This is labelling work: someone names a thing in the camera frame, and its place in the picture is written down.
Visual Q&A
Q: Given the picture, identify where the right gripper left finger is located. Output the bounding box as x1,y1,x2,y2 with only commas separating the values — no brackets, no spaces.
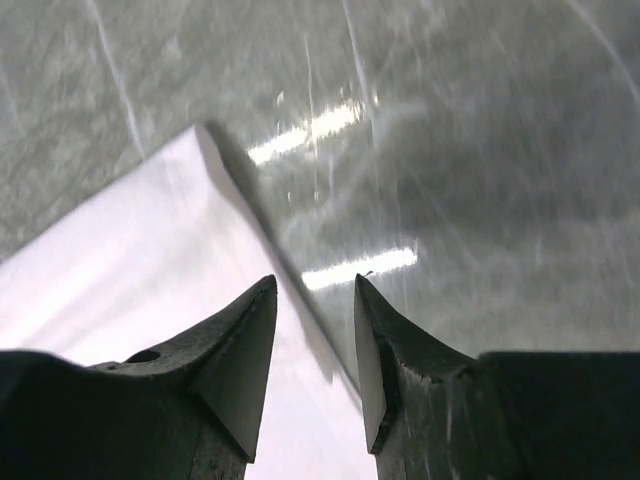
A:
1,276,277,479

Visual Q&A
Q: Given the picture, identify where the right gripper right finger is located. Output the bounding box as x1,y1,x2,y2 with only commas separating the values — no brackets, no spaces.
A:
354,276,639,479

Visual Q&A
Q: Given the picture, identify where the white red-print t-shirt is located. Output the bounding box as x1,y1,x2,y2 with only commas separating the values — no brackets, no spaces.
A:
1,123,376,479

